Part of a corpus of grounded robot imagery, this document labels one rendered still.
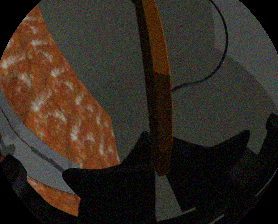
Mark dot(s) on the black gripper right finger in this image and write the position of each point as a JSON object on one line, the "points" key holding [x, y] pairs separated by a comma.
{"points": [[192, 166]]}

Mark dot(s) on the orange handle with grey ring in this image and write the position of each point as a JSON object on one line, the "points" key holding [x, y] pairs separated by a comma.
{"points": [[158, 83]]}

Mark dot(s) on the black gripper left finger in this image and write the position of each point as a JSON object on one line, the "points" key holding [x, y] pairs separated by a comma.
{"points": [[134, 178]]}

